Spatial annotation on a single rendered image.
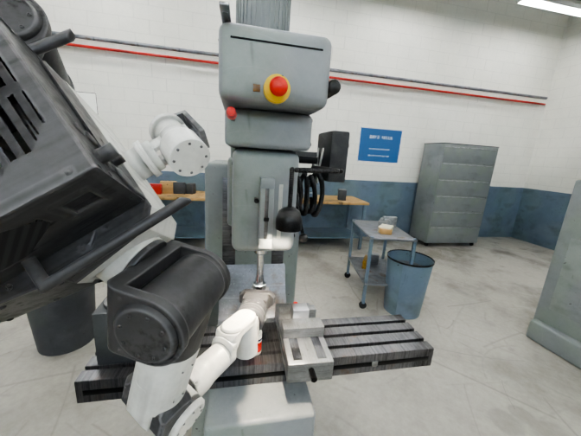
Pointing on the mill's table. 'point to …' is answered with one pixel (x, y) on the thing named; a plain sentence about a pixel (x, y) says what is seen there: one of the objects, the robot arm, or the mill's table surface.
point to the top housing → (270, 66)
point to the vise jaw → (302, 328)
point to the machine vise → (303, 350)
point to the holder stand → (104, 337)
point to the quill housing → (243, 227)
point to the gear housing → (268, 130)
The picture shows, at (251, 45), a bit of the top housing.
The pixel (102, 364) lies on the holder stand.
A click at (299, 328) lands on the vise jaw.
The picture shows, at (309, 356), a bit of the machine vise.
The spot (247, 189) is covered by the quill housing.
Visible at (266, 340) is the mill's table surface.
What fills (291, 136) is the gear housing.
